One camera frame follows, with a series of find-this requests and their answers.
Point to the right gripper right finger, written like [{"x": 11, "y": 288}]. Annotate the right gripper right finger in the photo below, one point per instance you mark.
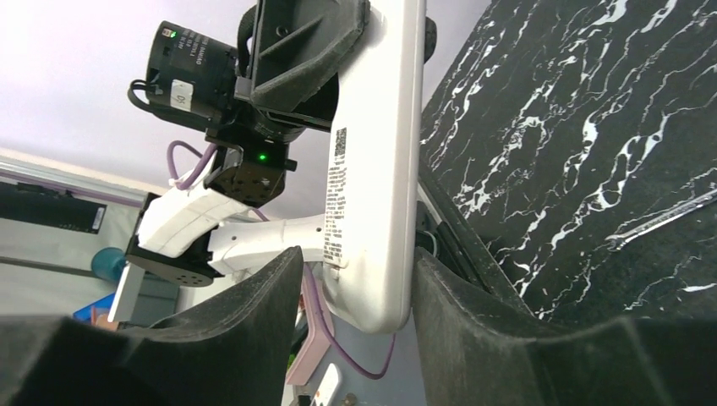
[{"x": 477, "y": 350}]

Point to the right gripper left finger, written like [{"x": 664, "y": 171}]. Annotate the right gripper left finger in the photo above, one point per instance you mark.
[{"x": 231, "y": 349}]

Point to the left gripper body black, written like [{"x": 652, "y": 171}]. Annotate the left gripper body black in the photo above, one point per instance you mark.
[{"x": 200, "y": 83}]

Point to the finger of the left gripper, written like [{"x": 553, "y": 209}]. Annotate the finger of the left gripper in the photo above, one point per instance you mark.
[
  {"x": 429, "y": 38},
  {"x": 299, "y": 46}
]

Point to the white remote control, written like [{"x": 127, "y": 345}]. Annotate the white remote control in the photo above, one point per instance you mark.
[{"x": 371, "y": 195}]

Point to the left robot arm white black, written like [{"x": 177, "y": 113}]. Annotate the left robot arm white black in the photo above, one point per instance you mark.
[{"x": 192, "y": 235}]

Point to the silver open-end wrench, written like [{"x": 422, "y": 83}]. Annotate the silver open-end wrench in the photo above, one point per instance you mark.
[{"x": 621, "y": 240}]

